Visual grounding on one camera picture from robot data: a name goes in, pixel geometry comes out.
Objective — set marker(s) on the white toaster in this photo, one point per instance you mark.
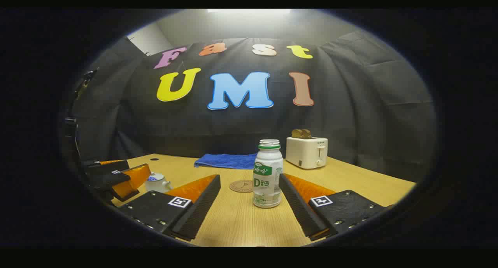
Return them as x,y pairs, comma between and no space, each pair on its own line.
305,153

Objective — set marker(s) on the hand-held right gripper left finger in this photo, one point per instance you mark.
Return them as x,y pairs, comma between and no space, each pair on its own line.
202,205

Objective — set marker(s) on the white water bottle green label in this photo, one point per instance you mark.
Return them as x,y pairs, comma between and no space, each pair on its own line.
267,178

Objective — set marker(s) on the white teacup lid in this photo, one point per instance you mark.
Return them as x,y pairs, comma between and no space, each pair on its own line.
155,177

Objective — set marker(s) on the round wooden coaster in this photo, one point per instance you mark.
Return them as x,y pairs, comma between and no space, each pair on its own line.
241,186

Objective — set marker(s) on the white ceramic teacup with spout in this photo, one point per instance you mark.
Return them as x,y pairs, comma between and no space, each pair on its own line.
155,185

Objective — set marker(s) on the blue towel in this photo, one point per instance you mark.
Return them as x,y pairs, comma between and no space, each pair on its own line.
227,161

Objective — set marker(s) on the toasted bread slices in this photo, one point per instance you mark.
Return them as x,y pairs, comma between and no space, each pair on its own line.
301,134

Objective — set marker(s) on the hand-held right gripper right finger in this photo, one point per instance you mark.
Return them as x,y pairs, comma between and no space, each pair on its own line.
297,207

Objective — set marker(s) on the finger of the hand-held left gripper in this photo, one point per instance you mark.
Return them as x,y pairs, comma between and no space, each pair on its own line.
111,167
116,182

